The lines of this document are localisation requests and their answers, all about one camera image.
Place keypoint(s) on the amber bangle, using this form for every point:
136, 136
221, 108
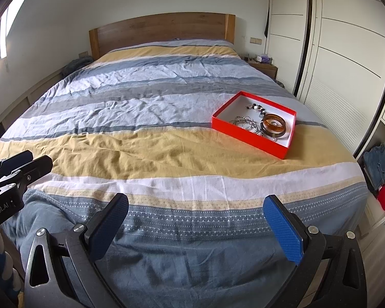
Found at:
268, 125

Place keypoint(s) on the red box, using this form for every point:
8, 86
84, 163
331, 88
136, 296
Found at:
243, 131

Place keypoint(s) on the blue jeans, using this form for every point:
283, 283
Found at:
377, 165

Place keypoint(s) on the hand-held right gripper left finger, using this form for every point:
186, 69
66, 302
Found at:
110, 227

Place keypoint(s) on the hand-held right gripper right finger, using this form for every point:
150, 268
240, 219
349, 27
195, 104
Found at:
282, 227

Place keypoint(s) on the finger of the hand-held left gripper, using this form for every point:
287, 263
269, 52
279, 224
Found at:
40, 164
19, 158

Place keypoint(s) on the striped bed with wooden headboard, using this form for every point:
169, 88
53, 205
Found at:
147, 154

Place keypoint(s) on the wall socket plate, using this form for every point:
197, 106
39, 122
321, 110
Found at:
82, 54

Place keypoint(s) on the white wardrobe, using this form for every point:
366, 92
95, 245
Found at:
340, 54

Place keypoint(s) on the wooden bed headboard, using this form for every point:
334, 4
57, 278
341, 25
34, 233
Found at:
160, 29

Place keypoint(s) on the purple box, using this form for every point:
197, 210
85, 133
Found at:
264, 59

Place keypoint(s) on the wooden nightstand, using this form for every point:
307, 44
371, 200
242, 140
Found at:
266, 69

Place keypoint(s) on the low white shelf unit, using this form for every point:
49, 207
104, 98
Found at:
22, 96

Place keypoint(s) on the wall switch plate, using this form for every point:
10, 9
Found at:
256, 40

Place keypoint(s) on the grey cloth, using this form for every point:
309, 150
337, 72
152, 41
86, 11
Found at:
77, 64

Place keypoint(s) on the brown bangle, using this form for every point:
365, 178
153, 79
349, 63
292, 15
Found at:
276, 132

